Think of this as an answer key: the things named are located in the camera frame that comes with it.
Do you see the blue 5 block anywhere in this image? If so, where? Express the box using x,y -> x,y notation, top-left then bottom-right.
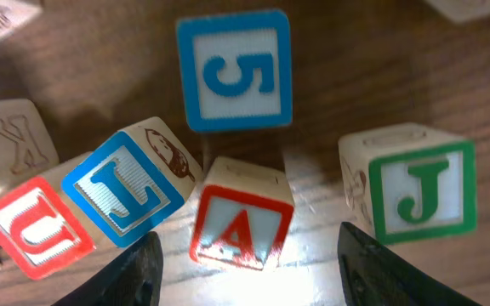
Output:
176,9 -> 293,133

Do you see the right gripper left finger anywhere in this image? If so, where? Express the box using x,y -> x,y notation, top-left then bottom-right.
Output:
54,231 -> 163,306

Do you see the yellow block beside B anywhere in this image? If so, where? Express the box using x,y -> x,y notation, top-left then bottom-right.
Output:
0,99 -> 59,193

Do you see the red A block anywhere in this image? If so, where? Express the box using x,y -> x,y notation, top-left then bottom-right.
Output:
190,156 -> 294,271

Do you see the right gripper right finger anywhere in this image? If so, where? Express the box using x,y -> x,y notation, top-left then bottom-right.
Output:
338,222 -> 478,306

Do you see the green J block right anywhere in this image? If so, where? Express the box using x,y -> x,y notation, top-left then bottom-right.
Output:
338,122 -> 478,244

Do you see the blue T block right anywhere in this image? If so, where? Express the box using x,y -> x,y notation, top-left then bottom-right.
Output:
61,116 -> 203,248

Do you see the red U block right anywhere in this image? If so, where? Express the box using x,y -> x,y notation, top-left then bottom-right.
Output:
0,152 -> 105,280

